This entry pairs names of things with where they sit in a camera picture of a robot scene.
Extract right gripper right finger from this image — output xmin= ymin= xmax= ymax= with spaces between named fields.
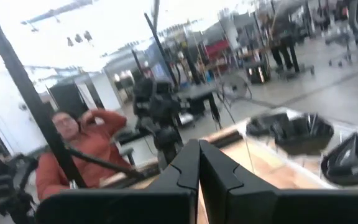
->
xmin=199 ymin=139 xmax=278 ymax=224

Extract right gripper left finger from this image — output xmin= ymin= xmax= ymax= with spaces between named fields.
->
xmin=146 ymin=139 xmax=200 ymax=224

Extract black square wavy mini plate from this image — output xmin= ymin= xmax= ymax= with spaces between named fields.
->
xmin=278 ymin=136 xmax=329 ymax=156
xmin=273 ymin=112 xmax=335 ymax=147

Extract black teardrop mini plate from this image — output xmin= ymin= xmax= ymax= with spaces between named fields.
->
xmin=323 ymin=167 xmax=358 ymax=188
xmin=320 ymin=132 xmax=358 ymax=182

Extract black desk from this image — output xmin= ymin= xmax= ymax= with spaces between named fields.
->
xmin=175 ymin=84 xmax=222 ymax=126

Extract person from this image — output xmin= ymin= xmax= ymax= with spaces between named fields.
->
xmin=267 ymin=14 xmax=301 ymax=72
xmin=35 ymin=108 xmax=134 ymax=200

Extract black computer blue lights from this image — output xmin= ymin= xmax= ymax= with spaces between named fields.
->
xmin=246 ymin=62 xmax=272 ymax=85

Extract black cabinet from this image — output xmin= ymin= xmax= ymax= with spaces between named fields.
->
xmin=47 ymin=82 xmax=89 ymax=118

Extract grey office chair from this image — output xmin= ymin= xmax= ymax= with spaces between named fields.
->
xmin=324 ymin=0 xmax=358 ymax=68

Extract white wire lattice rack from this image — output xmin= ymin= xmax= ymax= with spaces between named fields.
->
xmin=237 ymin=107 xmax=358 ymax=191

